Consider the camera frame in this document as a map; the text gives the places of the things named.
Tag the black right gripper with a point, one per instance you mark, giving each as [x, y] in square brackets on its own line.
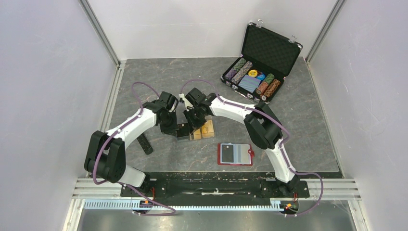
[193, 124]

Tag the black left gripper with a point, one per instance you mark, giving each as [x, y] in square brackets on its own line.
[172, 130]

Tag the gold VIP card stack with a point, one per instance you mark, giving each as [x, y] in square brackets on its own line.
[207, 130]

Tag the single black VIP card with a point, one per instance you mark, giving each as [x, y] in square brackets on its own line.
[227, 153]

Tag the red leather card holder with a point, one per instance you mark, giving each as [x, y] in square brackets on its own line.
[243, 155]

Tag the clear acrylic card tray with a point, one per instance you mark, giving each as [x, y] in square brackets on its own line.
[195, 130]

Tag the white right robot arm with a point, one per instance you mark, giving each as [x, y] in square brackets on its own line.
[264, 129]

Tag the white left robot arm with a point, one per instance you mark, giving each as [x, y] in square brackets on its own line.
[106, 154]

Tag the black VIP card stack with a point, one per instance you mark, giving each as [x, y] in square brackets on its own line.
[183, 132]

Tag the gold card stack middle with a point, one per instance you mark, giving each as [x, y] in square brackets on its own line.
[196, 135]

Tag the blue playing card deck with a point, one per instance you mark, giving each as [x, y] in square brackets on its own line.
[249, 84]

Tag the yellow dealer button chip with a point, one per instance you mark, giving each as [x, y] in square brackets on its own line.
[253, 73]

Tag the black poker chip case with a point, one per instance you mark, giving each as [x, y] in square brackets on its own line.
[271, 54]

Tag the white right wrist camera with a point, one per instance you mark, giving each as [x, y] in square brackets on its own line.
[188, 105]

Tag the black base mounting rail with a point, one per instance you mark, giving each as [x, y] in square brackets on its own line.
[219, 189]

